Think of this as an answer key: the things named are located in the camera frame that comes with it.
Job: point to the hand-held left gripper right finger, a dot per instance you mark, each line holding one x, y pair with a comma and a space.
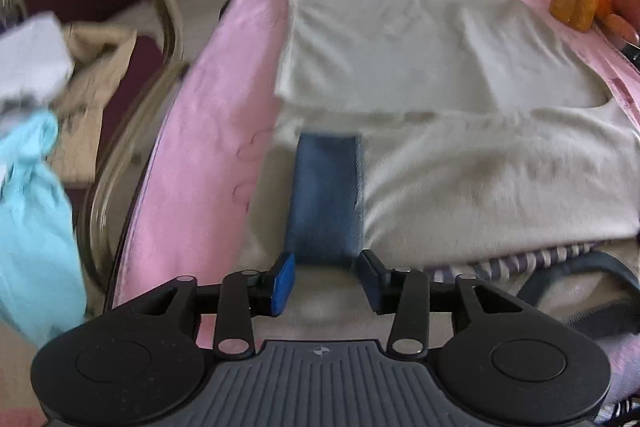
372, 287

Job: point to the beige cloth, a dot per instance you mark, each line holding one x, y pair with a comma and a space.
95, 82

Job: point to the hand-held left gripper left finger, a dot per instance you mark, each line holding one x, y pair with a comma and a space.
280, 287

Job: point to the small orange fruit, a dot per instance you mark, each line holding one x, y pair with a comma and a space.
616, 26

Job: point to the white cloth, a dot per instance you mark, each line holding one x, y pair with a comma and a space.
30, 57

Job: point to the striped cloth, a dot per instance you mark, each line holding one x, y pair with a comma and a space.
500, 263

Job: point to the cream garment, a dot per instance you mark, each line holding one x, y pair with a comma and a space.
450, 57

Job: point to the wooden chair frame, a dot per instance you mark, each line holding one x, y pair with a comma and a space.
167, 7

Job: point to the pink blanket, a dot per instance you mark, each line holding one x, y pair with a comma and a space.
200, 132

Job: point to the light blue cloth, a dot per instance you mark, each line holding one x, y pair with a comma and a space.
35, 232

